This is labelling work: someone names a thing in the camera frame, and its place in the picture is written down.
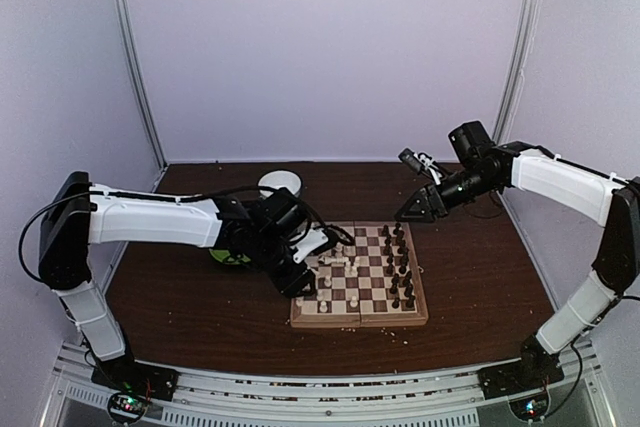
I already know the white ceramic bowl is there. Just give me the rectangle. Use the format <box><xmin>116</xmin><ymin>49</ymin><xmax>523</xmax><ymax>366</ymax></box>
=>
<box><xmin>258</xmin><ymin>170</ymin><xmax>302</xmax><ymax>198</ymax></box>

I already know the aluminium front rail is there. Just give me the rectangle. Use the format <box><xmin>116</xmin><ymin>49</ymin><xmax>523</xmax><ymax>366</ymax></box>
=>
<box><xmin>49</xmin><ymin>339</ymin><xmax>609</xmax><ymax>427</ymax></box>

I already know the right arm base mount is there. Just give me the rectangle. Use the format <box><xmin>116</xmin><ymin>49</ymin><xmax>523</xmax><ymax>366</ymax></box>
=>
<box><xmin>477</xmin><ymin>361</ymin><xmax>564</xmax><ymax>400</ymax></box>

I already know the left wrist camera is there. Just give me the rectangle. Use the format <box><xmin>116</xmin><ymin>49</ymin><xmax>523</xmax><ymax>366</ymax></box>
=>
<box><xmin>255</xmin><ymin>188</ymin><xmax>306</xmax><ymax>238</ymax></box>

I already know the wooden chess board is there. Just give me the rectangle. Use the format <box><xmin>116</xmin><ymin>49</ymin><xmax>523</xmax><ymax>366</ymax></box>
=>
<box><xmin>289</xmin><ymin>221</ymin><xmax>429</xmax><ymax>330</ymax></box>

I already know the right aluminium frame post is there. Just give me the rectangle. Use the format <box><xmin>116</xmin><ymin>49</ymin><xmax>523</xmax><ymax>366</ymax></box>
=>
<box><xmin>492</xmin><ymin>0</ymin><xmax>540</xmax><ymax>144</ymax></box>

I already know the aluminium frame post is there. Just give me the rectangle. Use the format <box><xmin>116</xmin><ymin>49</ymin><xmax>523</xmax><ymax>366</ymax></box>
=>
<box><xmin>113</xmin><ymin>0</ymin><xmax>168</xmax><ymax>170</ymax></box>
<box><xmin>492</xmin><ymin>0</ymin><xmax>540</xmax><ymax>144</ymax></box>

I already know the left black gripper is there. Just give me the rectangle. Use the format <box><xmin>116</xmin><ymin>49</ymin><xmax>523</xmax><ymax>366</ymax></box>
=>
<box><xmin>249</xmin><ymin>231</ymin><xmax>317</xmax><ymax>300</ymax></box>

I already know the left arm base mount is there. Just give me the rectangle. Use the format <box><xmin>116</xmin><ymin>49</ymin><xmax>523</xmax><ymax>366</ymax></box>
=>
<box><xmin>91</xmin><ymin>362</ymin><xmax>179</xmax><ymax>401</ymax></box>

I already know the green plastic plate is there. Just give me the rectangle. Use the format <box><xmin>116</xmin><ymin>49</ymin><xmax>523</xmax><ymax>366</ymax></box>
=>
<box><xmin>209</xmin><ymin>249</ymin><xmax>251</xmax><ymax>267</ymax></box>

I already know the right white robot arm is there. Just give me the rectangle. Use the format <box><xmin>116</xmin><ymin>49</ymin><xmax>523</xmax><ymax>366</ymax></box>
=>
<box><xmin>396</xmin><ymin>141</ymin><xmax>639</xmax><ymax>389</ymax></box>

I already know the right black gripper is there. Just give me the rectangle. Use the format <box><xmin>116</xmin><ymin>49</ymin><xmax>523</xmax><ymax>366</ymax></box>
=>
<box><xmin>395</xmin><ymin>164</ymin><xmax>500</xmax><ymax>223</ymax></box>

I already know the white chess piece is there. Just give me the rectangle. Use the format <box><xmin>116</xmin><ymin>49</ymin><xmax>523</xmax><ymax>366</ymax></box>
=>
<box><xmin>318</xmin><ymin>255</ymin><xmax>351</xmax><ymax>266</ymax></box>

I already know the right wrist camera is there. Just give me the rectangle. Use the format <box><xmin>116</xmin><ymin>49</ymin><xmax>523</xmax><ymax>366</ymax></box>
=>
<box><xmin>448</xmin><ymin>120</ymin><xmax>496</xmax><ymax>168</ymax></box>

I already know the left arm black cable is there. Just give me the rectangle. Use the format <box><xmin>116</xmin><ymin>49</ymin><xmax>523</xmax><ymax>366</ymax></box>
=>
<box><xmin>19</xmin><ymin>184</ymin><xmax>359</xmax><ymax>293</ymax></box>

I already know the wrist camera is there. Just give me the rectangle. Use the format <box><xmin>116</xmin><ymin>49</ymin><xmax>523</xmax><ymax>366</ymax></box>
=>
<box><xmin>448</xmin><ymin>120</ymin><xmax>496</xmax><ymax>168</ymax></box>
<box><xmin>255</xmin><ymin>188</ymin><xmax>306</xmax><ymax>238</ymax></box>

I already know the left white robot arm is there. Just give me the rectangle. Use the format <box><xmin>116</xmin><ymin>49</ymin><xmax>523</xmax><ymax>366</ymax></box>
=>
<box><xmin>19</xmin><ymin>171</ymin><xmax>334</xmax><ymax>391</ymax></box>

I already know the left aluminium frame post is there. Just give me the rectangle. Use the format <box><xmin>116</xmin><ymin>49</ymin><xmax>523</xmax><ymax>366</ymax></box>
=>
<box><xmin>113</xmin><ymin>0</ymin><xmax>168</xmax><ymax>170</ymax></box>

